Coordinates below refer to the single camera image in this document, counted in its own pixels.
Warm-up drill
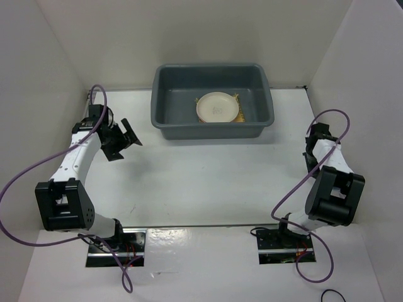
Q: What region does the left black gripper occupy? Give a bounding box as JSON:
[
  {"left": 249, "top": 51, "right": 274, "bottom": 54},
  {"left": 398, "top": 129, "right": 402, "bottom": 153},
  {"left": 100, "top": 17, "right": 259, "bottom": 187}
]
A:
[{"left": 101, "top": 118, "right": 142, "bottom": 161}]

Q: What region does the white bowl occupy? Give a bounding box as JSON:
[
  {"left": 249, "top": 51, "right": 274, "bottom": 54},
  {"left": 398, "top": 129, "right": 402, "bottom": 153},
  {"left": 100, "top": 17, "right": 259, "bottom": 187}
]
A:
[{"left": 195, "top": 91, "right": 240, "bottom": 124}]

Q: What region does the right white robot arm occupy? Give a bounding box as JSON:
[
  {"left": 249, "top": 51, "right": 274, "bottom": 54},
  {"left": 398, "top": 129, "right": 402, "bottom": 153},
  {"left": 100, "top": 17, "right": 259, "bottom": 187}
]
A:
[{"left": 276, "top": 123, "right": 365, "bottom": 247}]

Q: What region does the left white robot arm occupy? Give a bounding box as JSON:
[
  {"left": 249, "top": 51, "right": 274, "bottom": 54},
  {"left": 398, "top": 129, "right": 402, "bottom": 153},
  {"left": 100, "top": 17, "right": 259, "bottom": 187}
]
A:
[{"left": 35, "top": 104, "right": 141, "bottom": 252}]

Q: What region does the grey plastic bin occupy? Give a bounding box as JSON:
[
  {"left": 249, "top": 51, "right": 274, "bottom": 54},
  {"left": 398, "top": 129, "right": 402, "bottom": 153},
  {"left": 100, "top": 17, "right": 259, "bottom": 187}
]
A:
[{"left": 150, "top": 63, "right": 275, "bottom": 140}]

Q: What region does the aluminium table edge rail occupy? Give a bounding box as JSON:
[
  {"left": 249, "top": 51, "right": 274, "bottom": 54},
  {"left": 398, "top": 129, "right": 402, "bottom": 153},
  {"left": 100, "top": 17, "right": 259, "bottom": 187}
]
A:
[{"left": 84, "top": 89, "right": 96, "bottom": 117}]

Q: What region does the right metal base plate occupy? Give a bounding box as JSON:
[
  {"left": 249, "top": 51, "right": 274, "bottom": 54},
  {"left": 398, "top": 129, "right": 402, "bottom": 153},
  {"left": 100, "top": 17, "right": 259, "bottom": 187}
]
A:
[{"left": 249, "top": 225, "right": 316, "bottom": 264}]

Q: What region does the metal base plate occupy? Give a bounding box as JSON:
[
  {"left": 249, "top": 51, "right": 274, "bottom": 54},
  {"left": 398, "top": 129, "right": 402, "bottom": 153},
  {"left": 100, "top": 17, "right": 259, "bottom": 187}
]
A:
[
  {"left": 249, "top": 225, "right": 316, "bottom": 264},
  {"left": 86, "top": 228, "right": 147, "bottom": 268}
]

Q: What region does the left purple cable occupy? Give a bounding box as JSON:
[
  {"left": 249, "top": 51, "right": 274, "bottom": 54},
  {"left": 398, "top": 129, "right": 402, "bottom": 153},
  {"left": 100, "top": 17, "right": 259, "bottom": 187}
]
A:
[{"left": 0, "top": 83, "right": 142, "bottom": 294}]

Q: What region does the purple cable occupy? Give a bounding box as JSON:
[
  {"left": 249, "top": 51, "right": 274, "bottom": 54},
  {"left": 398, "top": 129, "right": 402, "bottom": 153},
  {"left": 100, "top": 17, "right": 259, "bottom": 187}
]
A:
[
  {"left": 270, "top": 108, "right": 351, "bottom": 284},
  {"left": 0, "top": 83, "right": 142, "bottom": 294}
]

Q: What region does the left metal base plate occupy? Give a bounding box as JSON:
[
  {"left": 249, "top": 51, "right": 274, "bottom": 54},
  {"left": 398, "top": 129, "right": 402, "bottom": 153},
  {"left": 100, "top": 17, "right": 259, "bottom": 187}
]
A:
[{"left": 86, "top": 228, "right": 147, "bottom": 268}]

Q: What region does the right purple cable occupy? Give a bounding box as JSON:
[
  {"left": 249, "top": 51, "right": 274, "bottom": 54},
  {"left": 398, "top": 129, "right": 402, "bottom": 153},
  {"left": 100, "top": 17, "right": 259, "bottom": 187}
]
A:
[{"left": 270, "top": 108, "right": 351, "bottom": 284}]

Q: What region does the black cable loop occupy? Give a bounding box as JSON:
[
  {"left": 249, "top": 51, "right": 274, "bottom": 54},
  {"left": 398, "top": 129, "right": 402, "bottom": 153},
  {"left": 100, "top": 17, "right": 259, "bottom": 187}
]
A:
[{"left": 321, "top": 289, "right": 346, "bottom": 302}]

